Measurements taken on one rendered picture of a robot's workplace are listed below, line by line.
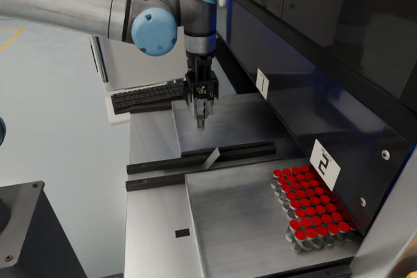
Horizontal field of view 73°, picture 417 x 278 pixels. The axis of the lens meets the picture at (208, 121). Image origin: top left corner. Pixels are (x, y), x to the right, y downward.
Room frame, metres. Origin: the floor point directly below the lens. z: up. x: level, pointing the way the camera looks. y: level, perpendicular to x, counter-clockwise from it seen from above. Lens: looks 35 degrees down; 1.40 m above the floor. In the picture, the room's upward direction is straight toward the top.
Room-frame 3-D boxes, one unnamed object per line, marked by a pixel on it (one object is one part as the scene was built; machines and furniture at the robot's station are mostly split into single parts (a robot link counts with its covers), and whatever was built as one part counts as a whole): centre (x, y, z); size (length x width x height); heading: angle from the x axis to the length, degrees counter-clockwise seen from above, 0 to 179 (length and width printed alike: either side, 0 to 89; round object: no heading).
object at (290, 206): (0.39, -0.18, 0.90); 0.18 x 0.02 x 0.05; 12
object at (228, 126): (0.71, -0.07, 0.90); 0.34 x 0.26 x 0.04; 102
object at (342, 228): (0.40, -0.24, 0.90); 0.18 x 0.02 x 0.05; 12
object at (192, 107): (0.64, 0.04, 0.99); 0.06 x 0.03 x 0.09; 11
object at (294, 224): (0.33, -0.17, 0.90); 0.02 x 0.02 x 0.05
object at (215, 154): (0.52, 0.04, 0.91); 0.14 x 0.03 x 0.06; 101
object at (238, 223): (0.38, -0.14, 0.90); 0.34 x 0.26 x 0.04; 102
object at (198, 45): (0.65, 0.02, 1.17); 0.08 x 0.08 x 0.05
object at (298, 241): (0.31, -0.17, 0.90); 0.02 x 0.02 x 0.05
